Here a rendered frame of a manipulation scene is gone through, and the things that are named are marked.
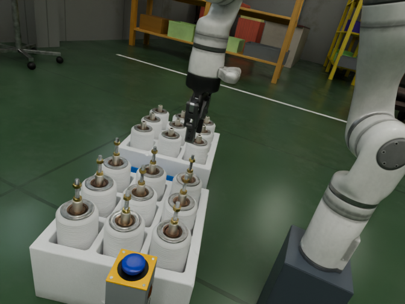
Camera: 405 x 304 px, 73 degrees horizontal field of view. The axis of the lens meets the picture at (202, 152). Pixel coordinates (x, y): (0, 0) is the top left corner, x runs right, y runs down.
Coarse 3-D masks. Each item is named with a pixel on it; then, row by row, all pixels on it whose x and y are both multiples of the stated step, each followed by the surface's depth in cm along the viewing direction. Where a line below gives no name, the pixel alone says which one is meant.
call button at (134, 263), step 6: (126, 258) 48; (132, 258) 48; (138, 258) 48; (144, 258) 49; (126, 264) 47; (132, 264) 47; (138, 264) 47; (144, 264) 48; (126, 270) 46; (132, 270) 46; (138, 270) 46
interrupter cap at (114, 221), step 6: (120, 210) 69; (114, 216) 67; (120, 216) 67; (132, 216) 68; (138, 216) 68; (114, 222) 65; (120, 222) 66; (132, 222) 67; (138, 222) 67; (114, 228) 63; (120, 228) 64; (126, 228) 64; (132, 228) 64
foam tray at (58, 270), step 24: (168, 192) 91; (48, 240) 66; (96, 240) 69; (144, 240) 76; (192, 240) 75; (48, 264) 65; (72, 264) 64; (96, 264) 63; (192, 264) 68; (48, 288) 69; (72, 288) 68; (96, 288) 67; (168, 288) 64; (192, 288) 63
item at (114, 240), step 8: (104, 224) 65; (144, 224) 67; (104, 232) 65; (112, 232) 63; (120, 232) 63; (128, 232) 64; (136, 232) 64; (104, 240) 66; (112, 240) 64; (120, 240) 63; (128, 240) 64; (136, 240) 65; (104, 248) 67; (112, 248) 65; (120, 248) 64; (128, 248) 65; (136, 248) 67; (112, 256) 66
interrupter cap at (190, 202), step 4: (172, 196) 78; (176, 196) 78; (188, 196) 79; (168, 200) 76; (172, 200) 76; (176, 200) 77; (188, 200) 78; (192, 200) 78; (172, 204) 75; (180, 204) 76; (184, 204) 76; (188, 204) 76; (192, 204) 76; (184, 208) 74; (188, 208) 75
